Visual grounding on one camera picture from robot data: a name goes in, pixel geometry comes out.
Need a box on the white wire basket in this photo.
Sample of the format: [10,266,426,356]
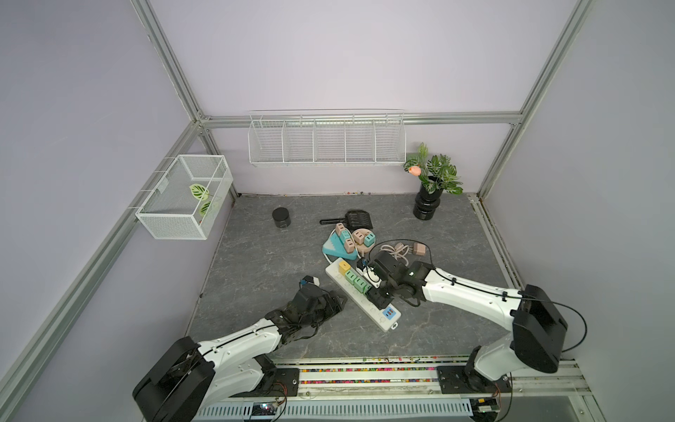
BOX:
[135,154,233,240]

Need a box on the yellow plug adapter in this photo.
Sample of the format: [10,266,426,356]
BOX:
[339,260,352,275]

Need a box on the green artificial plant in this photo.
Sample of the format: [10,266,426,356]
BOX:
[404,143,463,195]

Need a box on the green plug adapter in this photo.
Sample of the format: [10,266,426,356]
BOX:
[345,270,360,284]
[353,278,372,295]

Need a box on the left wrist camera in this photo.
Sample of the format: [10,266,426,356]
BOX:
[299,275,320,288]

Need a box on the beige coiled power cable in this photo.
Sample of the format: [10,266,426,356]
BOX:
[379,241,423,267]

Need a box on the green leaf in basket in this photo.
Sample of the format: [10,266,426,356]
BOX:
[189,184,212,216]

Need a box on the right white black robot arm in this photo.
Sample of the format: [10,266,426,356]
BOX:
[366,251,568,390]

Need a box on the small black round jar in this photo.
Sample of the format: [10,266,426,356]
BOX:
[272,207,291,229]

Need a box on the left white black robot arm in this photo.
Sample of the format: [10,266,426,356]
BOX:
[132,283,347,421]

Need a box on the long white power strip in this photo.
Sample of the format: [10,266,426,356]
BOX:
[325,258,401,332]

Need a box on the white slotted cable duct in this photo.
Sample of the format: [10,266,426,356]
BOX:
[193,398,473,421]

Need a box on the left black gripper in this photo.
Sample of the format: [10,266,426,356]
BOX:
[299,290,347,328]

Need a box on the pink beige plug adapter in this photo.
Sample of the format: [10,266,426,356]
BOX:
[412,242,427,257]

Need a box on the black ribbed vase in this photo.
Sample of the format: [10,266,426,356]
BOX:
[413,185,443,221]

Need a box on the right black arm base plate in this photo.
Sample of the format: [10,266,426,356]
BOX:
[436,365,513,396]

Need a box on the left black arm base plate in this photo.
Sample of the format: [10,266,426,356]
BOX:
[245,367,300,398]

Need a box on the teal triangular power socket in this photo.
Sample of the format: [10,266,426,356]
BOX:
[322,229,359,260]

